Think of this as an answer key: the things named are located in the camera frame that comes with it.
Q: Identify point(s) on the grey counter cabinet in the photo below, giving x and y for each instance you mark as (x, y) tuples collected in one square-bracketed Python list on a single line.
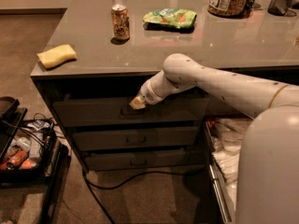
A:
[(259, 44)]

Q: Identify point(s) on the grey top drawer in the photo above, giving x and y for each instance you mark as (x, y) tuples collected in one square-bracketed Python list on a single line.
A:
[(116, 111)]

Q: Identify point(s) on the grey bottom drawer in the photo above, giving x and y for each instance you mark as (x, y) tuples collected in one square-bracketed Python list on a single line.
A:
[(132, 160)]

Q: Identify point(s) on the green chip bag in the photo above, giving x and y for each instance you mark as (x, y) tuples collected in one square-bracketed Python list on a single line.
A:
[(171, 17)]

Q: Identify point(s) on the orange soda can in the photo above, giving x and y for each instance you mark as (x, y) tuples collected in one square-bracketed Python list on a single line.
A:
[(120, 22)]

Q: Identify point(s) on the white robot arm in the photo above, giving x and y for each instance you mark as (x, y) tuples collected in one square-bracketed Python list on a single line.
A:
[(268, 178)]

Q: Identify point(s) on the yellow sponge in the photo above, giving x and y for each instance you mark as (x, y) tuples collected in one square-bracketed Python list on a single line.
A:
[(54, 57)]

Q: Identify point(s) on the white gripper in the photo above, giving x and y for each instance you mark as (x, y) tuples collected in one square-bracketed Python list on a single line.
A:
[(147, 94)]

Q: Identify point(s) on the grey side drawer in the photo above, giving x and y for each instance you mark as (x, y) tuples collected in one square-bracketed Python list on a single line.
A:
[(222, 139)]

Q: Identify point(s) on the black cart with clutter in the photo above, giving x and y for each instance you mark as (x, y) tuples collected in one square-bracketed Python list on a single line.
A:
[(32, 166)]

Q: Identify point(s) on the grey middle drawer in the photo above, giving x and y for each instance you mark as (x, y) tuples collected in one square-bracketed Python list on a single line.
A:
[(135, 138)]

